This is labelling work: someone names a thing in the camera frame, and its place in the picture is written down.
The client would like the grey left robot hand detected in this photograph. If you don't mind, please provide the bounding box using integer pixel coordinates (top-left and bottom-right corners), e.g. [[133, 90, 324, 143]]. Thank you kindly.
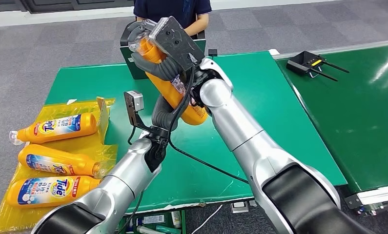
[[151, 95, 182, 132]]

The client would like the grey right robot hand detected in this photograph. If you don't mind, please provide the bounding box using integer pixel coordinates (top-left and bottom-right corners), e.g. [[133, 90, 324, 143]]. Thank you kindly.
[[127, 19, 188, 82]]

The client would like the orange detergent bottle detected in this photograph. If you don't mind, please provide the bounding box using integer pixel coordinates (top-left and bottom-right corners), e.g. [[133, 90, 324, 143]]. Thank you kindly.
[[6, 175, 102, 209], [18, 144, 108, 179], [9, 112, 99, 146], [128, 31, 209, 126]]

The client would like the white plastic bottle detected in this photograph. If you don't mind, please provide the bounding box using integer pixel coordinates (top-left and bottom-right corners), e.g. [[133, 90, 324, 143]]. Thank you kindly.
[[170, 211, 182, 229]]

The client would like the dark green laptop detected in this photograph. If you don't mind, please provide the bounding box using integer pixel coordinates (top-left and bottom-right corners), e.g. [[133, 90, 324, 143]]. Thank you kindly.
[[120, 38, 207, 81]]

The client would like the black office chair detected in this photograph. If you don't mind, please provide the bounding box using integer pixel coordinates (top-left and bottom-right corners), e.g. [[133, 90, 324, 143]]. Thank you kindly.
[[120, 20, 206, 47]]

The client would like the person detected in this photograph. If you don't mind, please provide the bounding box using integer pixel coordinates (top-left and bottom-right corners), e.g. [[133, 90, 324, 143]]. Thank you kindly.
[[132, 0, 213, 37]]

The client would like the white labelled box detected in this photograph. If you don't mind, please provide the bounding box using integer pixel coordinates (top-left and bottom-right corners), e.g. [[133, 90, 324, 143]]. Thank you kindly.
[[142, 214, 165, 225]]

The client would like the black controller with antennas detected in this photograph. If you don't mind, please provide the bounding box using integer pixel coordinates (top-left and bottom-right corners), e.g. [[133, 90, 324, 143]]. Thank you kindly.
[[286, 50, 350, 82]]

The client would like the yellow plastic bag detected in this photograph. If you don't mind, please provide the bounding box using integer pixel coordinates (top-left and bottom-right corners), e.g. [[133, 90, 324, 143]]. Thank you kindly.
[[0, 96, 119, 234]]

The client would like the green belt conveyor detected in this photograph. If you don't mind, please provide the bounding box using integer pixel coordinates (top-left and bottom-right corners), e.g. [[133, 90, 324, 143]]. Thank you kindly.
[[267, 39, 388, 216]]

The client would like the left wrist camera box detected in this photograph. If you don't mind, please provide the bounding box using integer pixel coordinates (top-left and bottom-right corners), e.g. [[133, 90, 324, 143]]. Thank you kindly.
[[123, 90, 153, 135]]

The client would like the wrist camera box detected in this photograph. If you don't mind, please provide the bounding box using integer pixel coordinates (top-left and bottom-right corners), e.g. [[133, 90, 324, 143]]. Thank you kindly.
[[123, 90, 153, 135], [147, 16, 206, 72]]

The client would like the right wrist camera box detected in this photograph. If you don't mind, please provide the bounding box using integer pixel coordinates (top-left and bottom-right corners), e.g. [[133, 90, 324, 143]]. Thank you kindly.
[[147, 16, 206, 72]]

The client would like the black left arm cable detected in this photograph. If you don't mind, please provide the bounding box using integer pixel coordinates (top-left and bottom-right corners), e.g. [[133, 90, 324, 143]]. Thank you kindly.
[[115, 125, 145, 234]]

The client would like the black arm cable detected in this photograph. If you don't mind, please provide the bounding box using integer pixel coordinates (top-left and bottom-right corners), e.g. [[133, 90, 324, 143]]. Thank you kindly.
[[167, 65, 250, 185], [115, 125, 145, 234]]

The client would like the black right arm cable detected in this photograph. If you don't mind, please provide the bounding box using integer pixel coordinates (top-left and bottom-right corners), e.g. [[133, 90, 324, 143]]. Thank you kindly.
[[167, 65, 250, 185]]

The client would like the white floor cable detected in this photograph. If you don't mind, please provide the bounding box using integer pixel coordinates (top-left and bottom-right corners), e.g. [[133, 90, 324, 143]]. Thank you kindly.
[[190, 203, 224, 234]]

